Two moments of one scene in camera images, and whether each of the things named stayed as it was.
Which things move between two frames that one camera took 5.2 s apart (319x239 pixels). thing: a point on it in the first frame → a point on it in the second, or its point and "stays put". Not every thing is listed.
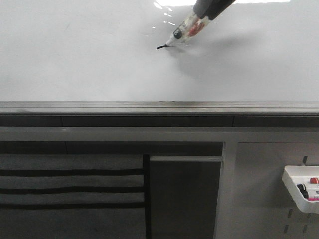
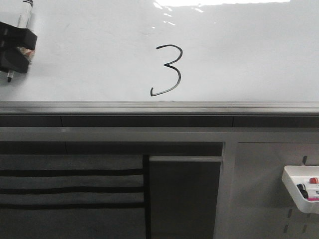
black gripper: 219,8 → 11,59
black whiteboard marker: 191,25 → 26,9
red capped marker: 313,180 stays put
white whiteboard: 99,57 stays put
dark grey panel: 184,193 stays put
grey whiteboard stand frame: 254,202 stays put
